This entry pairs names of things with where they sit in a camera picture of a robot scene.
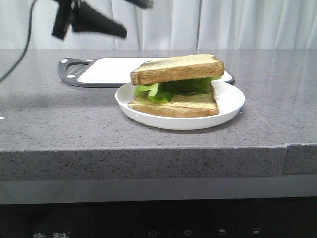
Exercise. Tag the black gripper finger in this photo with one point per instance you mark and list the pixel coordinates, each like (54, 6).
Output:
(61, 22)
(86, 19)

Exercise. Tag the black appliance control panel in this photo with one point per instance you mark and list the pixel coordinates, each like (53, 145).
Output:
(220, 218)

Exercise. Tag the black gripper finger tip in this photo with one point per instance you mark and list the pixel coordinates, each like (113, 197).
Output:
(144, 4)

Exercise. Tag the toasted bread slice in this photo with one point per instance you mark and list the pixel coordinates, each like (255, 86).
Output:
(177, 68)
(199, 105)

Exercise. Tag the white round plate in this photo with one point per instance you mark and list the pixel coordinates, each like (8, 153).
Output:
(230, 99)

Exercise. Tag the green lettuce leaf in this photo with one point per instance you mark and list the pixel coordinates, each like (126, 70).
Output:
(164, 92)

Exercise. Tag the white cutting board grey rim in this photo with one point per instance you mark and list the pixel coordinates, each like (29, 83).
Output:
(106, 72)

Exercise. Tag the white curtain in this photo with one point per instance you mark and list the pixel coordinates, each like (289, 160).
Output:
(170, 25)

